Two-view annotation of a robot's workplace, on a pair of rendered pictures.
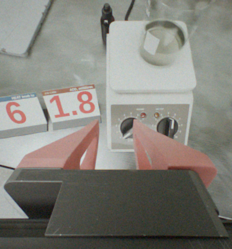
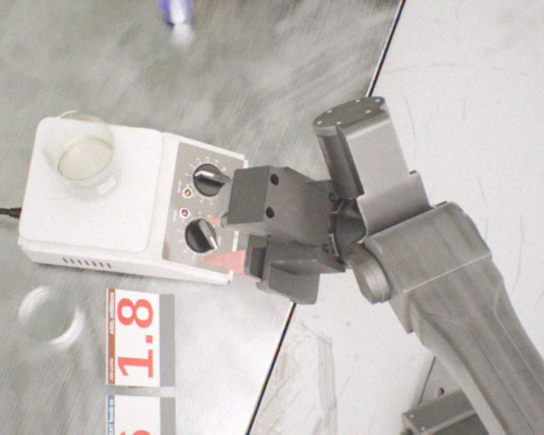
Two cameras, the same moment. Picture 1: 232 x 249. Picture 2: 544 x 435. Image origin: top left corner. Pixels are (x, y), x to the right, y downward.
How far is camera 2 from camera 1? 0.82 m
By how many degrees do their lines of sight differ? 20
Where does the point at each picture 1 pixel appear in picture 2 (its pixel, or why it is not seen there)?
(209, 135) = (226, 105)
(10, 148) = not seen: outside the picture
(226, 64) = (89, 29)
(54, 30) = not seen: outside the picture
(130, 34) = (51, 207)
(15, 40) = not seen: outside the picture
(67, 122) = (163, 358)
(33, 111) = (136, 411)
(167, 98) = (165, 172)
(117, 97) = (152, 246)
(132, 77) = (130, 217)
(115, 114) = (177, 255)
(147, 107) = (174, 204)
